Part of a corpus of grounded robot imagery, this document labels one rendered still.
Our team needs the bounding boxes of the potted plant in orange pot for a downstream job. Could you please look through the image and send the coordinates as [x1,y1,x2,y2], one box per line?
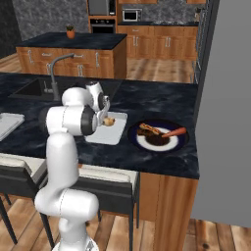
[65,25,76,40]

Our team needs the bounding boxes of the silver microwave oven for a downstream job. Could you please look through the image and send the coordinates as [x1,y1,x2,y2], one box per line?
[122,8,143,23]

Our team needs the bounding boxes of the black built-in oven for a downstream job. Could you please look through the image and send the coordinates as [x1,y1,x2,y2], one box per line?
[88,18,118,35]

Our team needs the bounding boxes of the dark blue large plate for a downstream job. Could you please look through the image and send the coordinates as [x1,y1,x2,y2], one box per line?
[126,119,191,154]

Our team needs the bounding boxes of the wooden base cupboard run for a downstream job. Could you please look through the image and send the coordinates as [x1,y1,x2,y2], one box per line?
[117,21,201,62]

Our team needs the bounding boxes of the grey panel above oven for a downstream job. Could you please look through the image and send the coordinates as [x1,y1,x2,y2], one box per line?
[86,0,118,17]

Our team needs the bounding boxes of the dark brown cooked steak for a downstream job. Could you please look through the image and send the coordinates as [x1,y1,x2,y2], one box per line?
[144,132,172,147]

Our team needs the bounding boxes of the wooden counter cabinet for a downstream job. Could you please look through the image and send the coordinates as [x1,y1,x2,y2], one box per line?
[77,163,200,251]

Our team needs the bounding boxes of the wooden kitchen island cupboards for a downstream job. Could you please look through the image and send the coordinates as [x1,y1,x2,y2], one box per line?
[15,31,128,79]

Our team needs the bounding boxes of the dark object on worktop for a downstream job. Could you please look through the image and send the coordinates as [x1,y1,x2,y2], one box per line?
[194,6,204,24]

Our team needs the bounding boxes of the brown grilled kebab skewer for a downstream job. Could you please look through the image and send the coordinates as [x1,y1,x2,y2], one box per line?
[136,123,164,137]

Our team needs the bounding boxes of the orange carrot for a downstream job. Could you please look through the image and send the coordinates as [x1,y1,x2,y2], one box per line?
[161,126,188,139]

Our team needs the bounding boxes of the black stool with white cushion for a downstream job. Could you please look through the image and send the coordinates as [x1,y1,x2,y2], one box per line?
[70,164,142,251]
[0,152,56,250]

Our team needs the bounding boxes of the grey sink tap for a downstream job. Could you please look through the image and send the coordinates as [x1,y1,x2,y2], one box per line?
[42,52,76,102]

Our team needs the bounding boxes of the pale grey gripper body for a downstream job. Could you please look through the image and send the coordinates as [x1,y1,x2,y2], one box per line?
[95,96,112,126]

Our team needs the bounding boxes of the grey fridge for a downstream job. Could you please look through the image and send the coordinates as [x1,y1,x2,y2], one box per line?
[190,0,251,228]

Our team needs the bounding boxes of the black sink basin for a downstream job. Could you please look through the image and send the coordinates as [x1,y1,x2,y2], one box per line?
[8,76,124,103]

